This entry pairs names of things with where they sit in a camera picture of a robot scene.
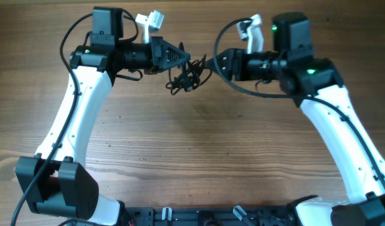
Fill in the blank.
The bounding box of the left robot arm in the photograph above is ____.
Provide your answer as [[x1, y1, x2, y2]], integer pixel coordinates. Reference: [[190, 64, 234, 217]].
[[16, 7, 190, 225]]

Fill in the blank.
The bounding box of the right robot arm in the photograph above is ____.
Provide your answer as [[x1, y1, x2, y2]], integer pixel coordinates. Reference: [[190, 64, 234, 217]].
[[209, 12, 385, 225]]

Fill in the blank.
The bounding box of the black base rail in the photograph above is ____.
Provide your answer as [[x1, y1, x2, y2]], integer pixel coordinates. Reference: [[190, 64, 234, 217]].
[[118, 206, 296, 226]]

